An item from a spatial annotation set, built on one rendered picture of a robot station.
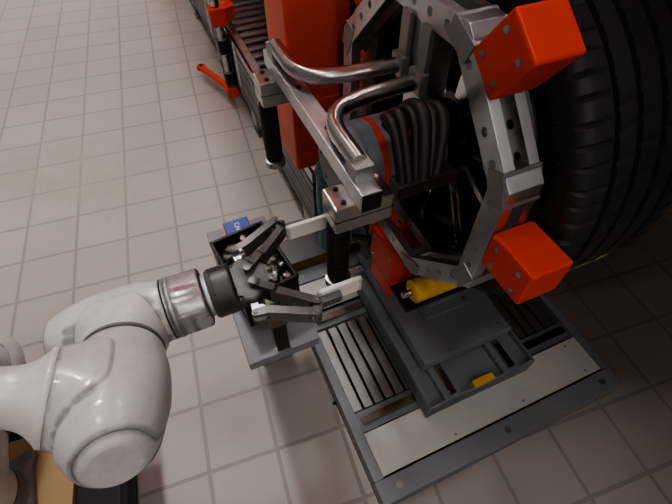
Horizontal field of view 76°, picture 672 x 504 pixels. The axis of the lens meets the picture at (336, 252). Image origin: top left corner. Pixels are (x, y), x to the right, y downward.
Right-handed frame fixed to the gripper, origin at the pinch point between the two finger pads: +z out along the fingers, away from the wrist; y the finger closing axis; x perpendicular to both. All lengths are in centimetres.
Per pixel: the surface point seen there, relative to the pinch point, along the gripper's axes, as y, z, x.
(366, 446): 13, 4, -75
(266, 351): -7.3, -14.2, -38.0
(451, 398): 13, 30, -66
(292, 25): -55, 13, 10
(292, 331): -9.7, -7.0, -38.0
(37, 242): -114, -85, -83
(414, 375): 2, 24, -68
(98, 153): -165, -57, -83
